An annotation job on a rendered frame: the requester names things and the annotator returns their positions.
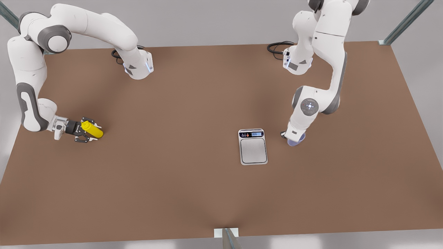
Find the silver kitchen scale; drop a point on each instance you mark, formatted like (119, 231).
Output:
(253, 149)

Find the yellow sauce bottle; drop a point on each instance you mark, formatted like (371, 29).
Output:
(94, 130)

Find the silver frame post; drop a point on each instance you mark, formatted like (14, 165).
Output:
(405, 22)
(8, 16)
(228, 238)

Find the pale blue cup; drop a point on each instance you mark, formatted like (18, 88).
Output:
(296, 141)

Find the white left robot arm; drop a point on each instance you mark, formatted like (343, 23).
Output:
(328, 52)

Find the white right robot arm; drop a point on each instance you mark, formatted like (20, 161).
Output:
(31, 69)

